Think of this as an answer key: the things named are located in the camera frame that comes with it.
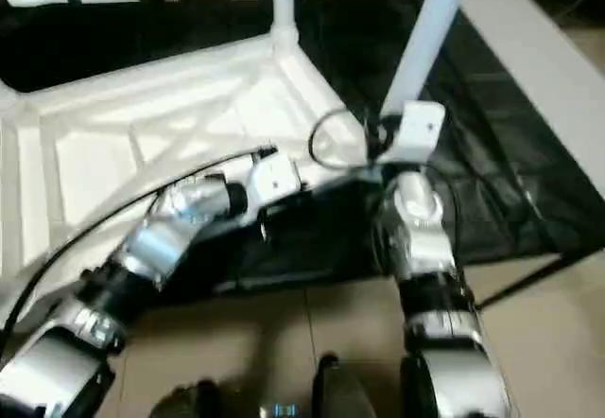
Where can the white plastic table leg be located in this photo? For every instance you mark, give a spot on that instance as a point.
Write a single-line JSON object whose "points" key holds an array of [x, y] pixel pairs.
{"points": [[284, 2], [425, 40]]}

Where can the grey robot foot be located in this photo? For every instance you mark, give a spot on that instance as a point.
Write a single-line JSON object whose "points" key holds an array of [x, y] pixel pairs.
{"points": [[184, 401], [340, 390]]}

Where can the grey right robot foot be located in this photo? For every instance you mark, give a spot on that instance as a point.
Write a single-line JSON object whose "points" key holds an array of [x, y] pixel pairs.
{"points": [[340, 390]]}

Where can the black mat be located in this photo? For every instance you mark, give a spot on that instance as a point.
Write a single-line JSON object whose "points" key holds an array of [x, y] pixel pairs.
{"points": [[492, 153]]}

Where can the white plastic table top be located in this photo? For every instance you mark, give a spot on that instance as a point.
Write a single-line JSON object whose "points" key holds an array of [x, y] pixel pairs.
{"points": [[142, 125]]}

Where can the grey left robot foot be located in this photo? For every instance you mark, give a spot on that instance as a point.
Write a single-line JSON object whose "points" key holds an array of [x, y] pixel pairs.
{"points": [[184, 401]]}

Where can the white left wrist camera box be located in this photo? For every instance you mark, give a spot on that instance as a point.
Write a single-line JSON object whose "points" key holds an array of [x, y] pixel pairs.
{"points": [[274, 177]]}

